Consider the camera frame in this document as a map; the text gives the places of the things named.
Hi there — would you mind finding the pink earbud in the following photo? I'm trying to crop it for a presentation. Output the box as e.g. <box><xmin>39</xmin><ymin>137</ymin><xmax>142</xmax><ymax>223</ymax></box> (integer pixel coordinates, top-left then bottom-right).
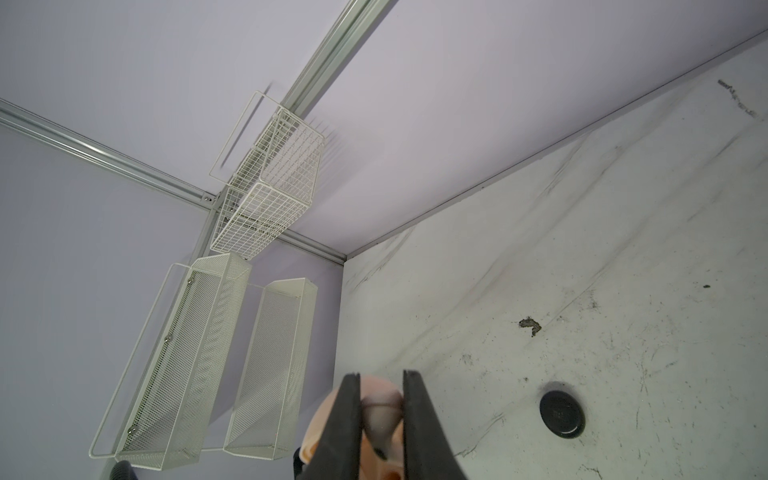
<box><xmin>362</xmin><ymin>398</ymin><xmax>403</xmax><ymax>463</ymax></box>

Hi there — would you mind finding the aluminium frame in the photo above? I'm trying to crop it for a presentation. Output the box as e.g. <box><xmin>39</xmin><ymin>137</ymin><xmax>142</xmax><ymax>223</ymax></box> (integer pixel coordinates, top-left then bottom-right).
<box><xmin>0</xmin><ymin>0</ymin><xmax>397</xmax><ymax>268</ymax></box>

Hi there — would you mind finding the white wire basket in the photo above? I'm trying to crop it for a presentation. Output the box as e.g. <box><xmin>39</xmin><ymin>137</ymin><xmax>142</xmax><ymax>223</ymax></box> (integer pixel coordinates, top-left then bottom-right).
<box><xmin>209</xmin><ymin>91</ymin><xmax>326</xmax><ymax>260</ymax></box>

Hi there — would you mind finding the lower white mesh shelf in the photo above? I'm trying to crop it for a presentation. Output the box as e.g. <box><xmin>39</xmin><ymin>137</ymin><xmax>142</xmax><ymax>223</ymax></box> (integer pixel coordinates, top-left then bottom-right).
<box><xmin>223</xmin><ymin>278</ymin><xmax>318</xmax><ymax>460</ymax></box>

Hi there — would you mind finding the black earbud charging case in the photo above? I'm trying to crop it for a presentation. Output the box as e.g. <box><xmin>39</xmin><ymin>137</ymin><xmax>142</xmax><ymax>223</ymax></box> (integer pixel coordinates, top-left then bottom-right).
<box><xmin>539</xmin><ymin>390</ymin><xmax>586</xmax><ymax>439</ymax></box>

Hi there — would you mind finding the white mesh shelf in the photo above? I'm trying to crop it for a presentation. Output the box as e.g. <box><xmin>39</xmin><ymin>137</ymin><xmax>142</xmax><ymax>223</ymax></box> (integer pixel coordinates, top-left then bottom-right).
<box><xmin>88</xmin><ymin>253</ymin><xmax>252</xmax><ymax>471</ymax></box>
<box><xmin>223</xmin><ymin>278</ymin><xmax>318</xmax><ymax>460</ymax></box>

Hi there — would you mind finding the small dark debris piece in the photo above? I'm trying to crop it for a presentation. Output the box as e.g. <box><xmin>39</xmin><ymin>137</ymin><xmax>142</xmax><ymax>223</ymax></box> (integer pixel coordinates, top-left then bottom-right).
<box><xmin>518</xmin><ymin>316</ymin><xmax>542</xmax><ymax>337</ymax></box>

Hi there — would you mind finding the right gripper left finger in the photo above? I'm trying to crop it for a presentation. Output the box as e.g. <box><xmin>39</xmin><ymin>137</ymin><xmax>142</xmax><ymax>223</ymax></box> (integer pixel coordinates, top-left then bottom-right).
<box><xmin>297</xmin><ymin>373</ymin><xmax>363</xmax><ymax>480</ymax></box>

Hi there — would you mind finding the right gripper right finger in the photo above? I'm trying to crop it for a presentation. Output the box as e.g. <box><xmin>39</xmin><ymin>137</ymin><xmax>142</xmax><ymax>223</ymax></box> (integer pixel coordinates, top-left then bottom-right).
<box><xmin>403</xmin><ymin>370</ymin><xmax>467</xmax><ymax>480</ymax></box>

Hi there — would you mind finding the upper white mesh shelf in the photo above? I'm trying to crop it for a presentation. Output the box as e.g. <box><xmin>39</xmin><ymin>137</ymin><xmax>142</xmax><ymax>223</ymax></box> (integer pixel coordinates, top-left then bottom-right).
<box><xmin>88</xmin><ymin>253</ymin><xmax>252</xmax><ymax>471</ymax></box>

